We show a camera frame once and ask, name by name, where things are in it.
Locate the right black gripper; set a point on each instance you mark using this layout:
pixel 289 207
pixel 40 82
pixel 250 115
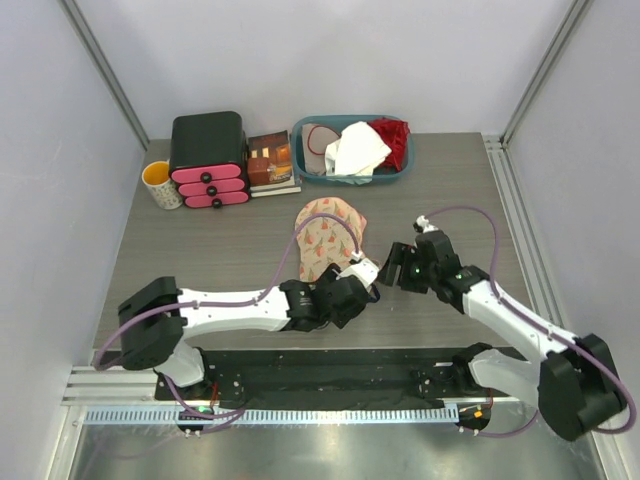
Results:
pixel 401 254

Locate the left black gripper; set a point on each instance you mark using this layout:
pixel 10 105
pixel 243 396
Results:
pixel 328 277

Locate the pink mesh laundry bag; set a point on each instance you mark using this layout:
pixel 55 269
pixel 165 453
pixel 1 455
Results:
pixel 329 230

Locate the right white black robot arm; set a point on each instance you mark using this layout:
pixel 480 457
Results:
pixel 572 381

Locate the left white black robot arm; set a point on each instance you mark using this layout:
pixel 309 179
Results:
pixel 161 318

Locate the teal plastic basket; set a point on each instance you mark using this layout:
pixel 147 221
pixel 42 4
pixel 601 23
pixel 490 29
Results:
pixel 387 172

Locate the white cloth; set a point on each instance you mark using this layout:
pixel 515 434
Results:
pixel 357 152

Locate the red garment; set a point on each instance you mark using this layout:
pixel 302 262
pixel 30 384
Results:
pixel 394 134

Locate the grey cloth with red loop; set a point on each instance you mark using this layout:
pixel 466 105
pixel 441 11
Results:
pixel 315 140

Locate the stack of books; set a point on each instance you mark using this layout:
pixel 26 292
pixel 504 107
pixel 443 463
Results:
pixel 269 163

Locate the black pink drawer organizer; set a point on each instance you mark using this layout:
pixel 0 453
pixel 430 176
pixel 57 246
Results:
pixel 208 160

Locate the yellow inside patterned mug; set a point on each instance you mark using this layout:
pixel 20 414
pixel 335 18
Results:
pixel 156 178

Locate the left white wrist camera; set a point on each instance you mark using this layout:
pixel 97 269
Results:
pixel 362 268

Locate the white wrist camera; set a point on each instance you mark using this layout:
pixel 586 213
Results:
pixel 423 225
pixel 362 268

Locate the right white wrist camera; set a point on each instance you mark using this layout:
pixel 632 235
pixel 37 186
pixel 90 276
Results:
pixel 423 225

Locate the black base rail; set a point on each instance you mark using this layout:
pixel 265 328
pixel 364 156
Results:
pixel 333 380

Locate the white slotted cable duct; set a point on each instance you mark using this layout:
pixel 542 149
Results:
pixel 175 415

